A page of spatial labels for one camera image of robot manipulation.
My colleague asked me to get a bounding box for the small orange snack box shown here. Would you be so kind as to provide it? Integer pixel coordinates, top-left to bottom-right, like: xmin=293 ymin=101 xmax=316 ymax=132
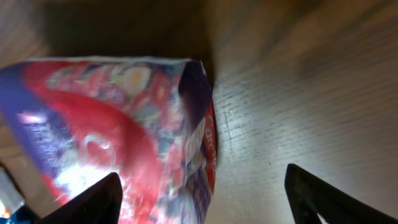
xmin=0 ymin=167 xmax=25 ymax=218

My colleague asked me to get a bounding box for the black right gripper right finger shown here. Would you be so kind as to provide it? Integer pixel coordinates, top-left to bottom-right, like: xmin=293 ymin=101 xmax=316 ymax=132
xmin=284 ymin=164 xmax=397 ymax=224

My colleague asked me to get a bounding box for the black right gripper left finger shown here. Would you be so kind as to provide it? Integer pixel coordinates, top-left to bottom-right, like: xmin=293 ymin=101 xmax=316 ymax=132
xmin=38 ymin=172 xmax=123 ymax=224

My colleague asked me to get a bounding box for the purple red snack bag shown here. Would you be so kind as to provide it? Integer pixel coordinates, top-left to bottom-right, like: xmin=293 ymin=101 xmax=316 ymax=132
xmin=1 ymin=57 xmax=217 ymax=223

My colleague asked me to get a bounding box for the blue Oreo cookie pack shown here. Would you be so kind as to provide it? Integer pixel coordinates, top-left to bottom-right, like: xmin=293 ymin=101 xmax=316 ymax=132
xmin=1 ymin=206 xmax=39 ymax=224

